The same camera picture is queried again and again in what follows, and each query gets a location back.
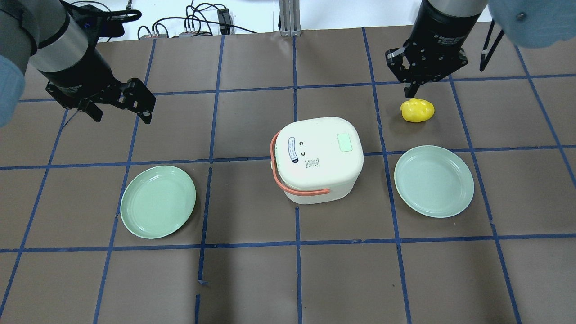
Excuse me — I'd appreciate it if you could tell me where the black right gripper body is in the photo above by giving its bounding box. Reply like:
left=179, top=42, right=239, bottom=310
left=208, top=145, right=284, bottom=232
left=385, top=0, right=468, bottom=86

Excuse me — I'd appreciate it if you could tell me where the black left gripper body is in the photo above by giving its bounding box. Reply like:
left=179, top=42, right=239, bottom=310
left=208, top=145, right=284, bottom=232
left=45, top=49, right=134, bottom=109

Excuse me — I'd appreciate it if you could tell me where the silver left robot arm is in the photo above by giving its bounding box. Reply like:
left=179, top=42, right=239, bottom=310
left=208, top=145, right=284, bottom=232
left=0, top=0, right=156, bottom=126

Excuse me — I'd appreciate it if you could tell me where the yellow toy pepper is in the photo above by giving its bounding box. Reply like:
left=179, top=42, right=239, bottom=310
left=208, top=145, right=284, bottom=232
left=400, top=98, right=436, bottom=123

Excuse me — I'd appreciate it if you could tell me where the green plate right side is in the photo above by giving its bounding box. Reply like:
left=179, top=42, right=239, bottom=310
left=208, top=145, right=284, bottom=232
left=394, top=145, right=475, bottom=219

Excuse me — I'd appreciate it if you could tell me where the green plate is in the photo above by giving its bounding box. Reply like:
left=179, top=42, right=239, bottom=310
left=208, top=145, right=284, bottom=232
left=394, top=145, right=475, bottom=219
left=120, top=165, right=196, bottom=239

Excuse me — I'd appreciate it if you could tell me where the green plate left side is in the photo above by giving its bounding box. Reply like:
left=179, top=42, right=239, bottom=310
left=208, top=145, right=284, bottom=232
left=120, top=165, right=196, bottom=239

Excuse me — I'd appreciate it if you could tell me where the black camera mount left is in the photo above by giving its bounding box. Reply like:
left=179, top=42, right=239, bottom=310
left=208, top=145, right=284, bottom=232
left=60, top=0, right=142, bottom=40

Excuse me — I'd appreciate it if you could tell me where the aluminium frame post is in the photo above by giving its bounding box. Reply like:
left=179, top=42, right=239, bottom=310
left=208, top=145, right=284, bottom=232
left=279, top=0, right=302, bottom=37

